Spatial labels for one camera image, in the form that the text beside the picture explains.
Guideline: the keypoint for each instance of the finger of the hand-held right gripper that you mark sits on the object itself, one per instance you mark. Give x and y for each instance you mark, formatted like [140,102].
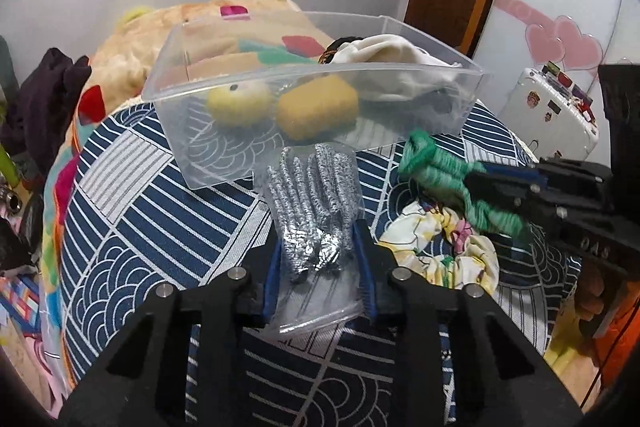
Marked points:
[510,174]
[520,202]

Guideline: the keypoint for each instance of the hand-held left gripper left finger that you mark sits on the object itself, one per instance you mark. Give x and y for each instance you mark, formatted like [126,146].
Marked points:
[271,279]

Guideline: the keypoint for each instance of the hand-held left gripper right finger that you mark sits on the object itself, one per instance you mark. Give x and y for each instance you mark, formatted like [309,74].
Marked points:
[363,279]

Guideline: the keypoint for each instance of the silver scrubbers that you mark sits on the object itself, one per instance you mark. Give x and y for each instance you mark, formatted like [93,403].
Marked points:
[312,207]

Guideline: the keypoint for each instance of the clear plastic storage box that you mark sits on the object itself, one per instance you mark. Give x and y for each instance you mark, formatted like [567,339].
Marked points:
[280,142]

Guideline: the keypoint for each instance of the person's right hand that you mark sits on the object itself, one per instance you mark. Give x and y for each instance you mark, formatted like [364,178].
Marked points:
[591,297]

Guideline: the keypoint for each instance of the white suitcase with stickers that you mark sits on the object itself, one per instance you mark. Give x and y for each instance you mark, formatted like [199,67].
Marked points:
[545,117]

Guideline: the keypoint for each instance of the floral fabric scrunchie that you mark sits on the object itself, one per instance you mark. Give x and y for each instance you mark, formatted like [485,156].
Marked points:
[445,247]

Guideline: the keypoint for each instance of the blue white patterned blanket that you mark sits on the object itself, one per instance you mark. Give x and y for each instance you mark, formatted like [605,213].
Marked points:
[150,217]

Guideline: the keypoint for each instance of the orange cloth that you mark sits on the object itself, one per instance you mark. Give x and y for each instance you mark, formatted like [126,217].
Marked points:
[625,347]

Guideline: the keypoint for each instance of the white cloth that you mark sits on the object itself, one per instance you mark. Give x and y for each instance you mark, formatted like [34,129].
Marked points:
[395,67]

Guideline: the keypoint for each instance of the yellow sponge block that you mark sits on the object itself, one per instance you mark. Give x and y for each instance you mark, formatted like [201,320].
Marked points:
[317,109]

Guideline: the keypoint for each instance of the yellow round plush toy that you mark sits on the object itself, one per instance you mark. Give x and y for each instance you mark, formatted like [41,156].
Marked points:
[239,102]

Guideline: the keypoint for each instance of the colourful striped bed sheet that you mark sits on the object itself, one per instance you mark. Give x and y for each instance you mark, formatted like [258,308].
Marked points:
[52,227]

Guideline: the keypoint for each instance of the beige printed fleece blanket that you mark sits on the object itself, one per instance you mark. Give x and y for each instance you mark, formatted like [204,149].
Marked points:
[150,52]

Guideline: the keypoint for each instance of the dark purple clothing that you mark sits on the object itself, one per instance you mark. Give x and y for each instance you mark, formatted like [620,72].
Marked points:
[47,102]

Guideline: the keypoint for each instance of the pink heart wall stickers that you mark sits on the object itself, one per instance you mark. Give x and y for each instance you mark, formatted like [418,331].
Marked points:
[567,44]

